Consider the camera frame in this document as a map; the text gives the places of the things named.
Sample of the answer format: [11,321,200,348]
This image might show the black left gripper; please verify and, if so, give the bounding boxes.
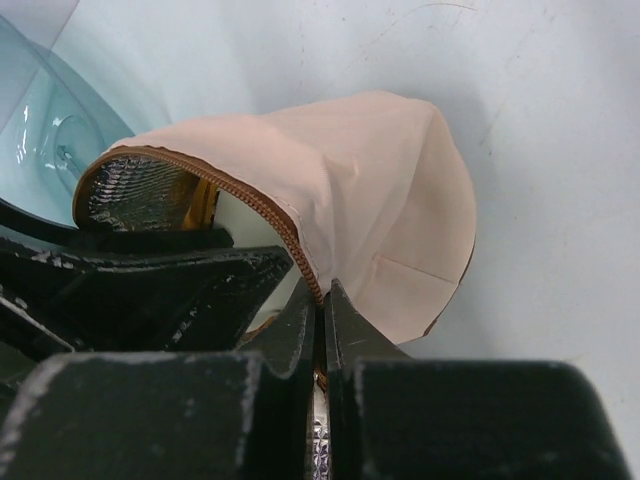
[1,227,292,400]

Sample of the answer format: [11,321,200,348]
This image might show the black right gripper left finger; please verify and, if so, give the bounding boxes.
[1,287,316,479]

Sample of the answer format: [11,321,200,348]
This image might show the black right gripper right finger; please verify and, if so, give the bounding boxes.
[324,282,631,479]

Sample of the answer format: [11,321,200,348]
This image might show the beige cylindrical zipper bag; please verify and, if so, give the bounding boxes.
[72,89,477,480]

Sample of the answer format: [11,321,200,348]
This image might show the teal transparent plastic bin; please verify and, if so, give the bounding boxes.
[1,8,161,227]

